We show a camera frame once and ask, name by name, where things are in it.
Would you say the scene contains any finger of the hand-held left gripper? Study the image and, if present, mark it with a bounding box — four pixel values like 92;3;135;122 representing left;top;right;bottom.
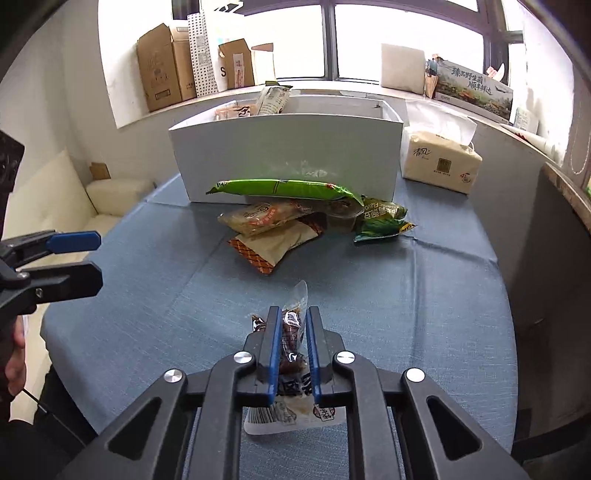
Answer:
2;231;102;271
21;260;103;306

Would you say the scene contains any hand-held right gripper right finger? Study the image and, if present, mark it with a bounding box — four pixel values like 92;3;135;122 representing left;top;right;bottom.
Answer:
305;305;527;480

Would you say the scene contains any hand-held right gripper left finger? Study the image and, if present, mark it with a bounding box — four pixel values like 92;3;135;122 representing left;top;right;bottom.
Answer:
60;305;282;480

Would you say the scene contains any clear brown snack packet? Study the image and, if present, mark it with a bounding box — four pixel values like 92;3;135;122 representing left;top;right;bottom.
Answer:
244;280;347;435

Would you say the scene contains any white cardboard box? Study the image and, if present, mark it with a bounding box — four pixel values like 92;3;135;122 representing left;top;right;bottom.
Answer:
168;95;406;205

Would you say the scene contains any cream long snack packet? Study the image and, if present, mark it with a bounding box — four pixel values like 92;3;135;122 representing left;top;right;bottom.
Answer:
255;83;293;116

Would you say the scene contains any person's left hand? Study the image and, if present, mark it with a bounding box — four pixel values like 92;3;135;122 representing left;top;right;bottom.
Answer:
0;318;27;402

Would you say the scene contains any cream leather sofa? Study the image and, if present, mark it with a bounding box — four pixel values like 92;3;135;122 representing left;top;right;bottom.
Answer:
0;150;155;416

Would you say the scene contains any blue tablecloth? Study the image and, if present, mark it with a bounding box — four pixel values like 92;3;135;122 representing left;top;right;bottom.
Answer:
41;173;515;480

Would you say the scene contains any beige checkered-edge snack packet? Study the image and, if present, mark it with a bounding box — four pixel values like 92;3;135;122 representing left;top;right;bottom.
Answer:
228;217;326;276

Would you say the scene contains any clear plastic snack cup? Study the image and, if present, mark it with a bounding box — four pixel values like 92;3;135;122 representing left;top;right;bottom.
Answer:
325;200;364;233

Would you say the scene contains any orange print clear snack packet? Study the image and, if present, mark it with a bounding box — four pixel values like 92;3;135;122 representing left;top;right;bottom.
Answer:
218;200;326;237

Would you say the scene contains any green dark-picture snack packet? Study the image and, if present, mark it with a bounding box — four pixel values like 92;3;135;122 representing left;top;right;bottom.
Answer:
353;218;417;244

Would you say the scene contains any olive green snack packet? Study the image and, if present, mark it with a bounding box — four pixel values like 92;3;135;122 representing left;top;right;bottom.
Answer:
360;196;408;221

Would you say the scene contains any long bright green snack packet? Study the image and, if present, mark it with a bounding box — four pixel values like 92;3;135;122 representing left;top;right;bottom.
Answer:
206;178;364;207

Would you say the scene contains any person's dark clothing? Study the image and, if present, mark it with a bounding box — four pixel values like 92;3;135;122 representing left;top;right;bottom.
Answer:
0;369;100;480

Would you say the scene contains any large brown cardboard box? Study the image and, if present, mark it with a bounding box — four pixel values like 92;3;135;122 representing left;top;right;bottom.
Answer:
136;23;198;112

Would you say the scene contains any white dotted paper bag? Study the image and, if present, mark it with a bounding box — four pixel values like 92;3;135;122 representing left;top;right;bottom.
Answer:
187;0;245;97

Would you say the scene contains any beige tissue pack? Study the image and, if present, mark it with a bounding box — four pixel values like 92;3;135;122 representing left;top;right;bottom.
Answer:
401;104;483;195

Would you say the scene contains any small brown cardboard box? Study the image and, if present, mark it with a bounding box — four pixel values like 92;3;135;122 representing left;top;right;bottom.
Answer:
218;38;275;90

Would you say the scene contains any small brown paper bag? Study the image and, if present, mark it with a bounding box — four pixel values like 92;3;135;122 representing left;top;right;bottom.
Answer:
425;55;440;100

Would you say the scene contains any white foam box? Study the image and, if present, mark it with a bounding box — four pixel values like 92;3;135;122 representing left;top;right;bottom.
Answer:
381;43;426;92

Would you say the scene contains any landscape printed flat box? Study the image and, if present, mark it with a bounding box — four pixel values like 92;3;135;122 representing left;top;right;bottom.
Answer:
434;59;514;121

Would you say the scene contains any white tube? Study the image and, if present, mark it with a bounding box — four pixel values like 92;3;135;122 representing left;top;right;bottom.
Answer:
512;127;563;158

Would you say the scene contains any black cable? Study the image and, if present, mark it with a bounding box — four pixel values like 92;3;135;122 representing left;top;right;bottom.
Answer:
21;388;88;446

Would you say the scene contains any black window frame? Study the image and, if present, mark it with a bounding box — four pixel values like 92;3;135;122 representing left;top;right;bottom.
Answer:
171;0;527;86

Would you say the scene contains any white bead cord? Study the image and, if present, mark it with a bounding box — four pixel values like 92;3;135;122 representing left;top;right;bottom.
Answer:
569;69;591;176

